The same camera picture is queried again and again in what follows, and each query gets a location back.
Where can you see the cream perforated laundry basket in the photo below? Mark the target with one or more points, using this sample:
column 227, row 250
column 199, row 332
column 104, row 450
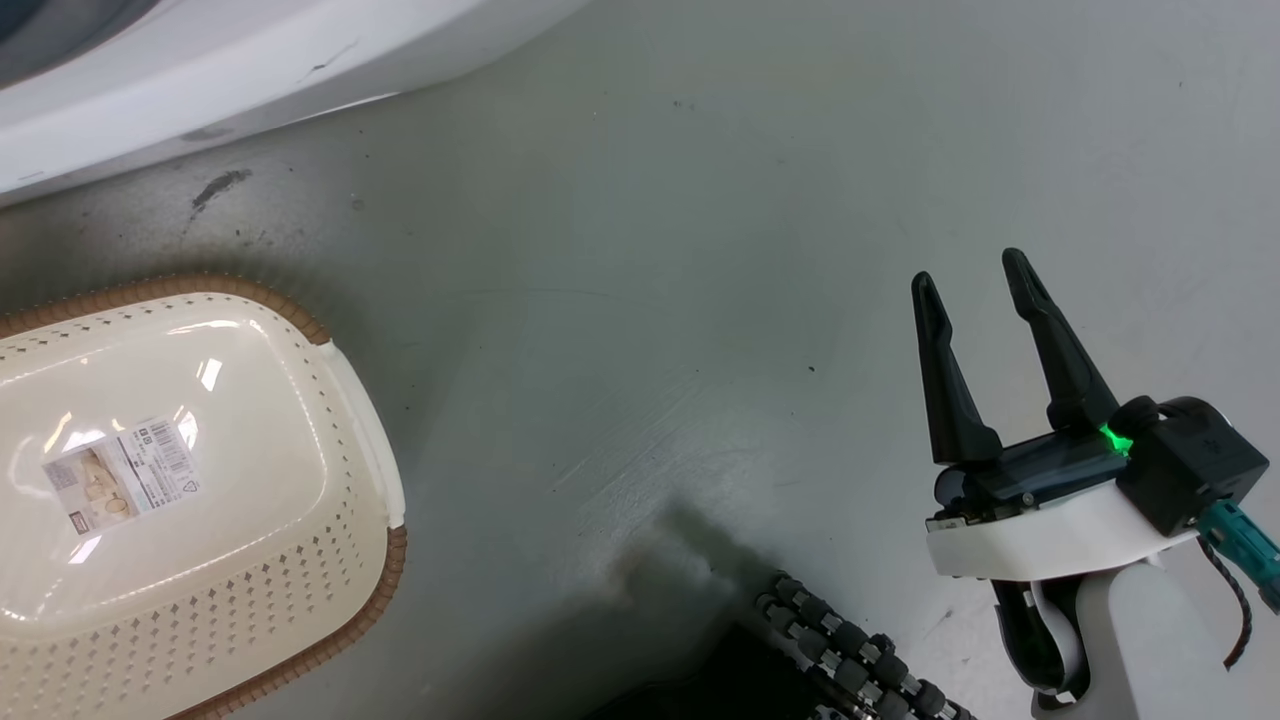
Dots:
column 250, row 480

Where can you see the black roller wheel base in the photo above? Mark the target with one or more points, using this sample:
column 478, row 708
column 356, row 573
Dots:
column 850, row 660

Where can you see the paper product label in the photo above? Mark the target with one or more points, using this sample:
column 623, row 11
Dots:
column 122, row 473

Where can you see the white washing machine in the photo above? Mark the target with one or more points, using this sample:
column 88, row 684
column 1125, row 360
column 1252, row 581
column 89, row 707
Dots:
column 150, row 80

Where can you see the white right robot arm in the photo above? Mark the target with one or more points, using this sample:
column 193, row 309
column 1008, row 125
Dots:
column 1120, row 640

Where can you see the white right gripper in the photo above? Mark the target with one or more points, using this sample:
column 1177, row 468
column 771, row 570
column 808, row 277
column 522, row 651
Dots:
column 1040, row 520

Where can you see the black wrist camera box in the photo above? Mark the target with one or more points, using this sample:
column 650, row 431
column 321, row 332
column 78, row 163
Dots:
column 1190, row 460

